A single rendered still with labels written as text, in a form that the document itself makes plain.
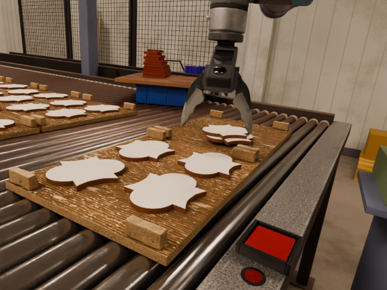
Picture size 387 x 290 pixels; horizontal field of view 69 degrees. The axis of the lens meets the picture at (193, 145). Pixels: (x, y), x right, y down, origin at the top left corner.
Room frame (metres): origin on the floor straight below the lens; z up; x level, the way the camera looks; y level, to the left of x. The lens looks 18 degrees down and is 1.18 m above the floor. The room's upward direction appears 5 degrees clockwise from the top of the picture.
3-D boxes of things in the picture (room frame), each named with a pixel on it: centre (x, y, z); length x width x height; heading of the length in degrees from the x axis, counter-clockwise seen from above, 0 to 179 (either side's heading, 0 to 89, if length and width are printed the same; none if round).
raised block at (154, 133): (0.78, 0.11, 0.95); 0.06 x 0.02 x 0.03; 62
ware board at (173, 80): (1.63, 0.15, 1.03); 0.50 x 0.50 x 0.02; 88
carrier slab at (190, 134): (0.92, -0.11, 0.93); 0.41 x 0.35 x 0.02; 152
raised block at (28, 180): (0.44, 0.29, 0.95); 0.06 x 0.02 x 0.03; 62
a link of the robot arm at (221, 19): (0.61, -0.04, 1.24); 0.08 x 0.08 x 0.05
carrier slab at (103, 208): (0.55, 0.08, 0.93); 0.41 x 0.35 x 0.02; 152
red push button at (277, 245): (0.34, -0.12, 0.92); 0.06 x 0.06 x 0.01; 59
